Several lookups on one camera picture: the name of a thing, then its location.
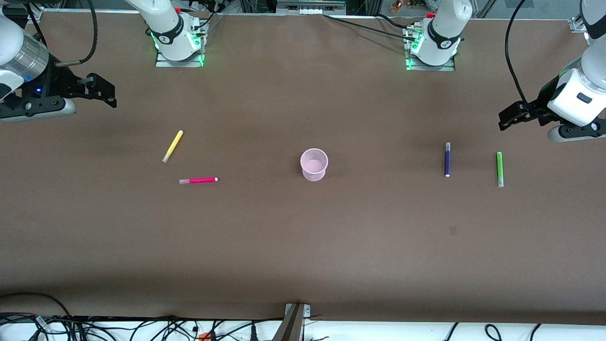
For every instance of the pink marker pen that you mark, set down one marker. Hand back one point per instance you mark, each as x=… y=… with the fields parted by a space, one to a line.
x=199 y=180

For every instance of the metal camera post bracket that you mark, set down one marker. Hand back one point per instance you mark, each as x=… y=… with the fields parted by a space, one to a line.
x=291 y=324

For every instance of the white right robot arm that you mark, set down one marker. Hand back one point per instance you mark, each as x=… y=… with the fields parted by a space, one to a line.
x=170 y=23

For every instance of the green marker pen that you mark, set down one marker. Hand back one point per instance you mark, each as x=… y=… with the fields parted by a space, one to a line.
x=499 y=169

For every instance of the pink plastic cup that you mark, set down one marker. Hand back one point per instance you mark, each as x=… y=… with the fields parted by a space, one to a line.
x=314 y=166

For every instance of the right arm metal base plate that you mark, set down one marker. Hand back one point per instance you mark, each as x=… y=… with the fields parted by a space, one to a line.
x=163 y=62

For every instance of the aluminium frame corner bracket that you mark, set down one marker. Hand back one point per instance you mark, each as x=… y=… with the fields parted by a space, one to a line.
x=35 y=15
x=577 y=24

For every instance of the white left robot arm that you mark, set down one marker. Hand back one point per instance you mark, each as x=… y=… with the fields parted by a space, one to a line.
x=445 y=33

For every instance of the yellow marker pen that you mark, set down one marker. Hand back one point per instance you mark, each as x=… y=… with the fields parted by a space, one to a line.
x=173 y=146

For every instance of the purple marker pen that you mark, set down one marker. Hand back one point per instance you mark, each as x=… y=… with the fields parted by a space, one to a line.
x=447 y=160

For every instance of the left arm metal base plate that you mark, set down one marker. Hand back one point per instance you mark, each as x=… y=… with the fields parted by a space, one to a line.
x=431 y=67

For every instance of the grey metal device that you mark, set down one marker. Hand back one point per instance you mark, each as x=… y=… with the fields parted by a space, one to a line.
x=310 y=6

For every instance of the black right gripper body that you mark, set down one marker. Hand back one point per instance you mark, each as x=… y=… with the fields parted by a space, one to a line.
x=61 y=81

